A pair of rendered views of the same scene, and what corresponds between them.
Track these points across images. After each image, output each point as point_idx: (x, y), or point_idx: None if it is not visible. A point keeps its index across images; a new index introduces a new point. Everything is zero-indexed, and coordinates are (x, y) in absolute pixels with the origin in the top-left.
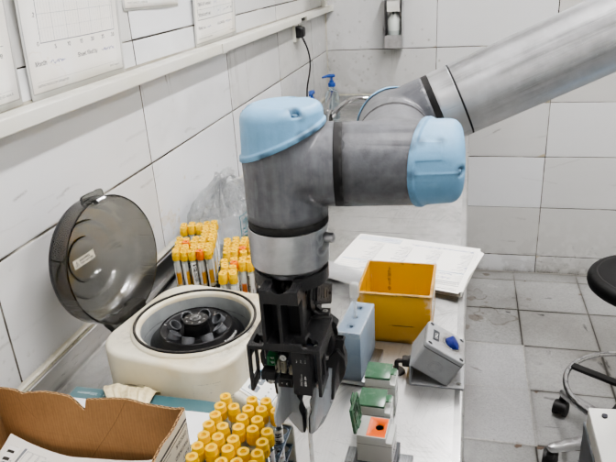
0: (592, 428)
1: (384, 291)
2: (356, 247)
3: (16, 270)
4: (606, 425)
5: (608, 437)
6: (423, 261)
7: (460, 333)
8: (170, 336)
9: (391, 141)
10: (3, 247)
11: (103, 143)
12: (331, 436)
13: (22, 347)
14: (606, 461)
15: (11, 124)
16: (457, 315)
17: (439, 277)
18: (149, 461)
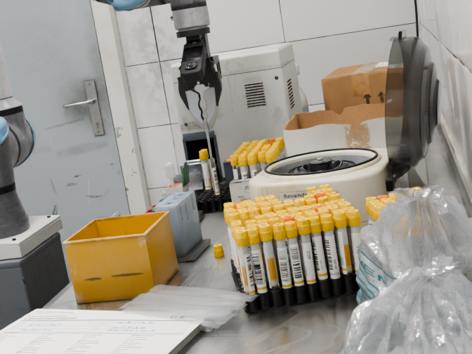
0: (27, 238)
1: (133, 276)
2: (153, 353)
3: (457, 74)
4: (18, 237)
5: (24, 234)
6: (48, 343)
7: (64, 289)
8: (338, 162)
9: None
10: (454, 47)
11: (466, 8)
12: (210, 225)
13: (463, 139)
14: (38, 227)
15: None
16: (53, 303)
17: (42, 324)
18: None
